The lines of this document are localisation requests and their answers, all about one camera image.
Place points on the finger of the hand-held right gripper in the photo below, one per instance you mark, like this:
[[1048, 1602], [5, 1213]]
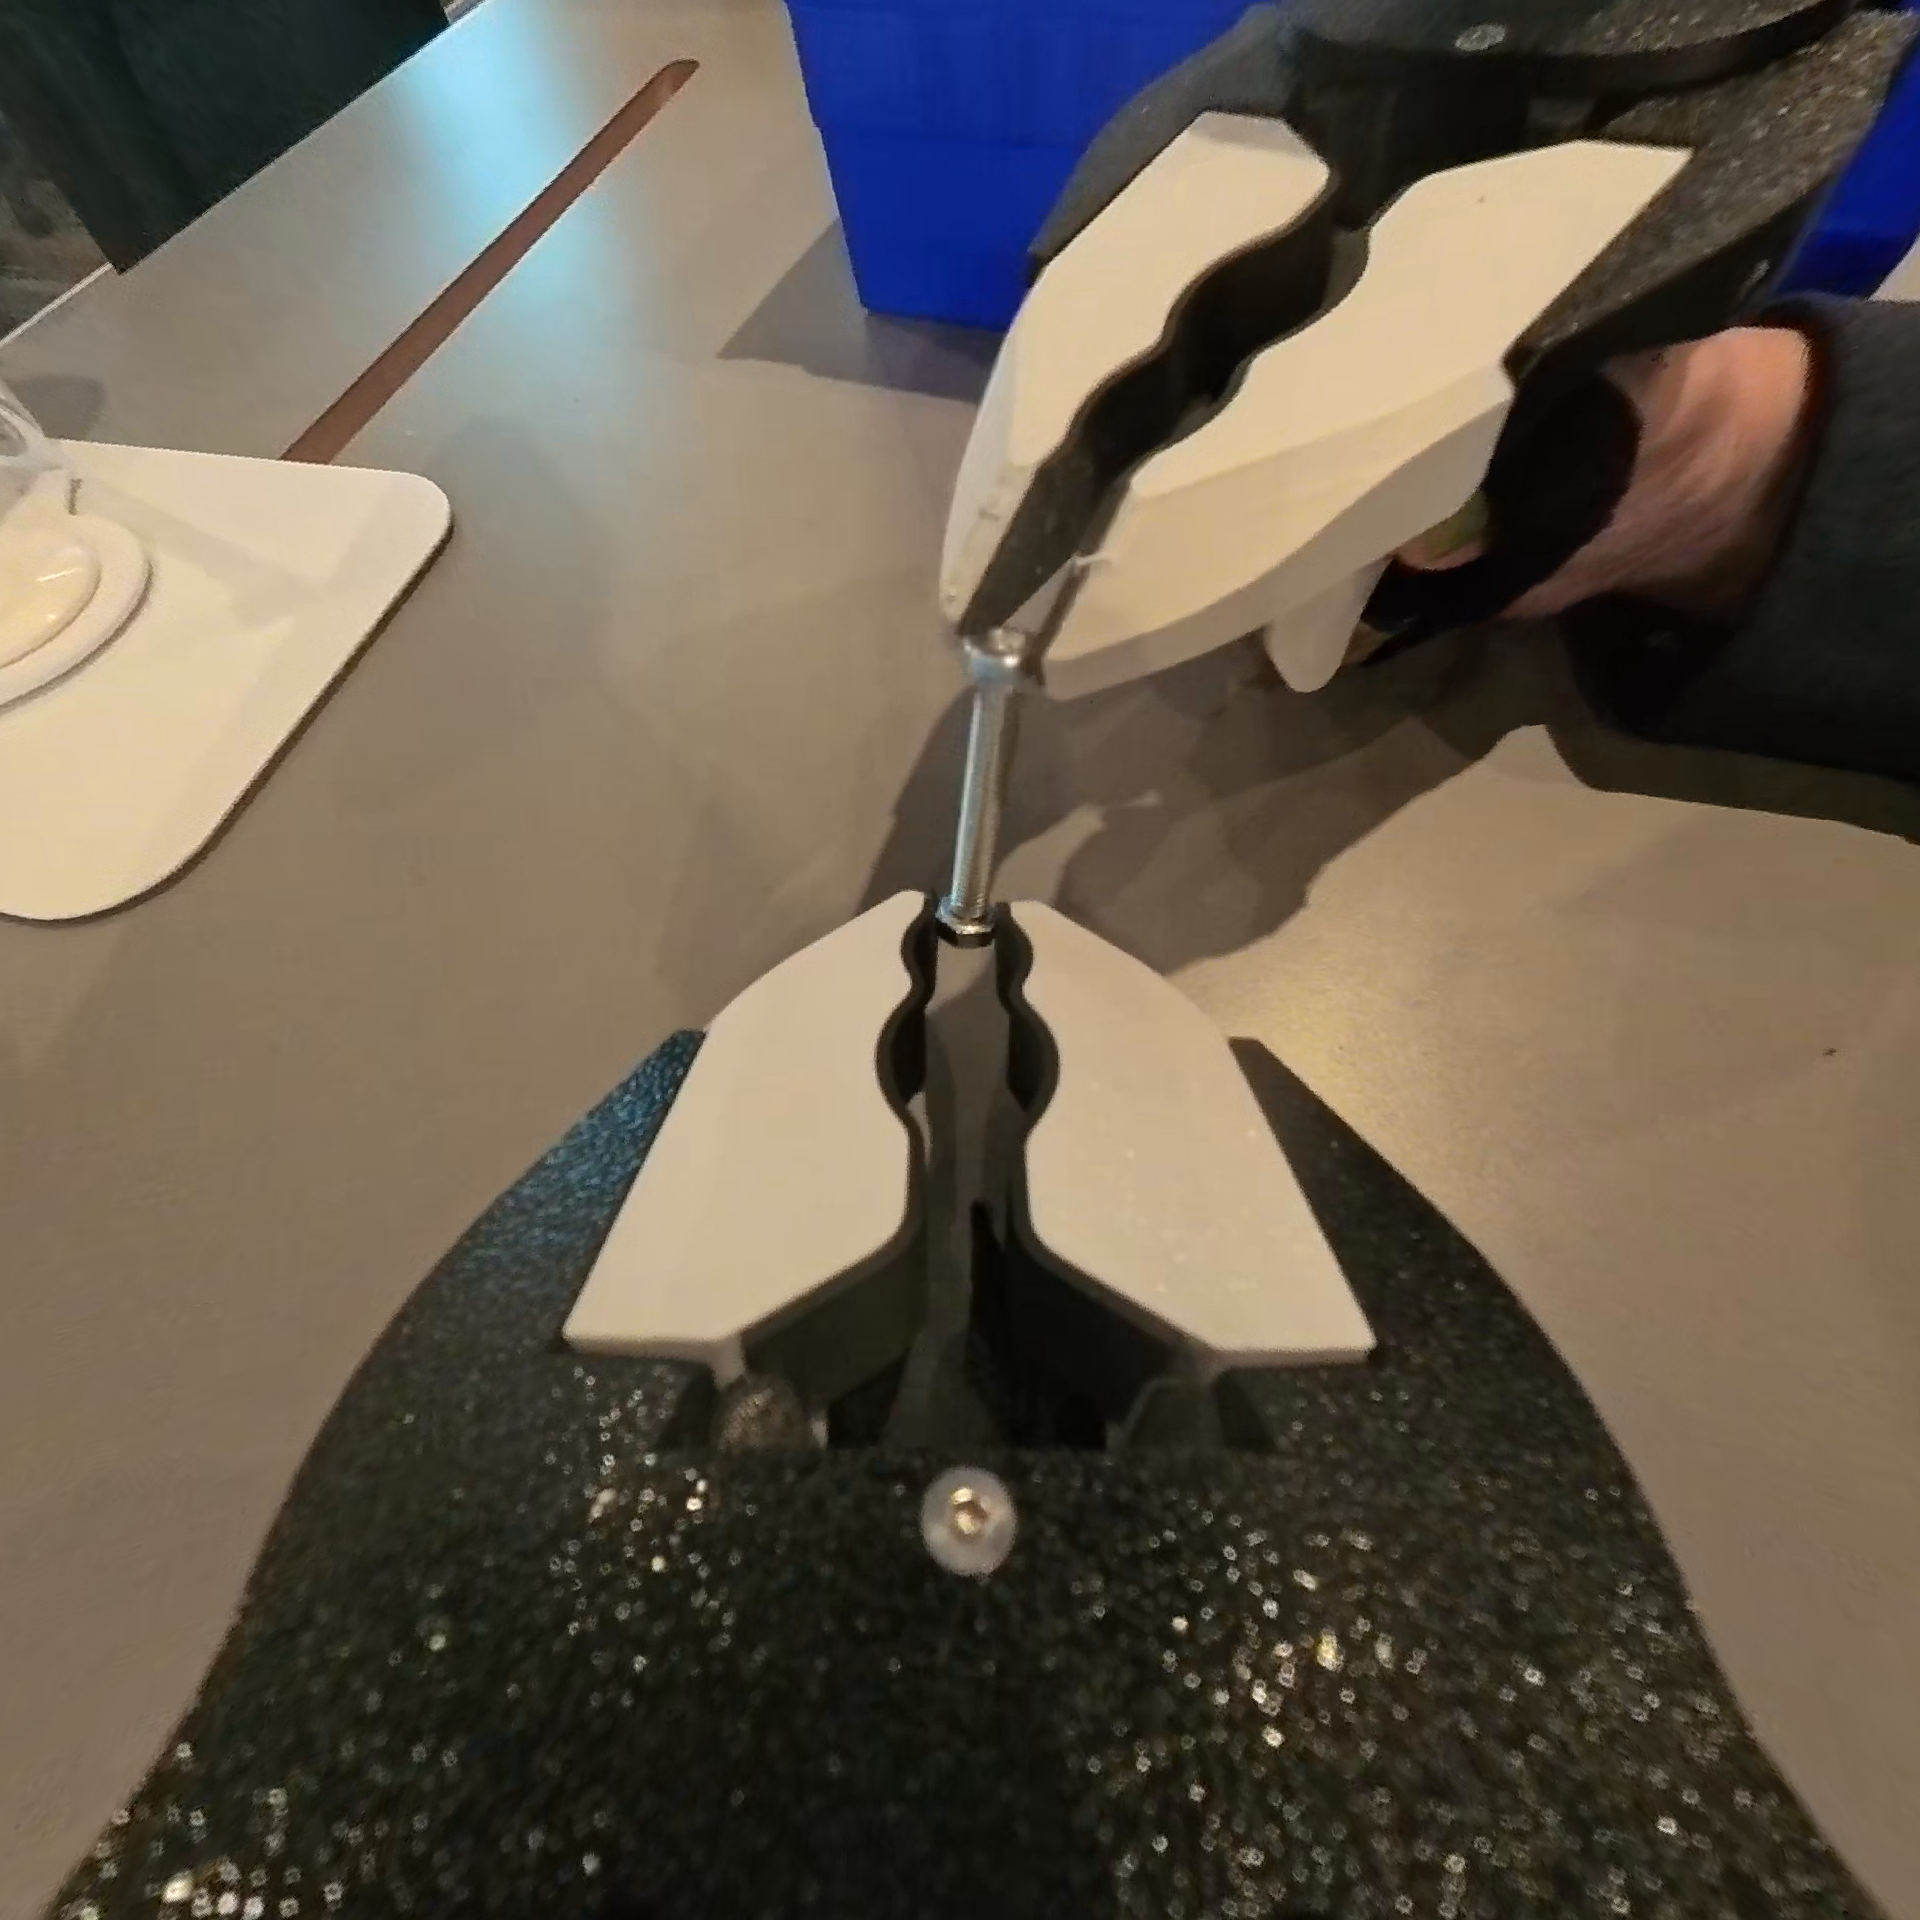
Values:
[[1112, 285], [1349, 435]]

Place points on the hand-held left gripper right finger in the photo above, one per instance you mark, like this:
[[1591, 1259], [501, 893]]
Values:
[[1171, 1169]]

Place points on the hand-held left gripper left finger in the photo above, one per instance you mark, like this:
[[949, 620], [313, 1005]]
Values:
[[749, 1169]]

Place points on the blue plastic bin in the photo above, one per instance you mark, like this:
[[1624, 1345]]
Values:
[[962, 150]]

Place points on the silver hex nut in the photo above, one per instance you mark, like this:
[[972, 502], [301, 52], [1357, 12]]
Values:
[[962, 931]]

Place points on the silver bolt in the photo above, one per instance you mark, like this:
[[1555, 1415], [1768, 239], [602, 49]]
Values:
[[983, 781]]

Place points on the person's right forearm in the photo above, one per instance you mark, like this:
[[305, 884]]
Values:
[[1858, 597]]

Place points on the person's right hand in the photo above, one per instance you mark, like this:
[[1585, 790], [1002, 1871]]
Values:
[[1727, 450]]

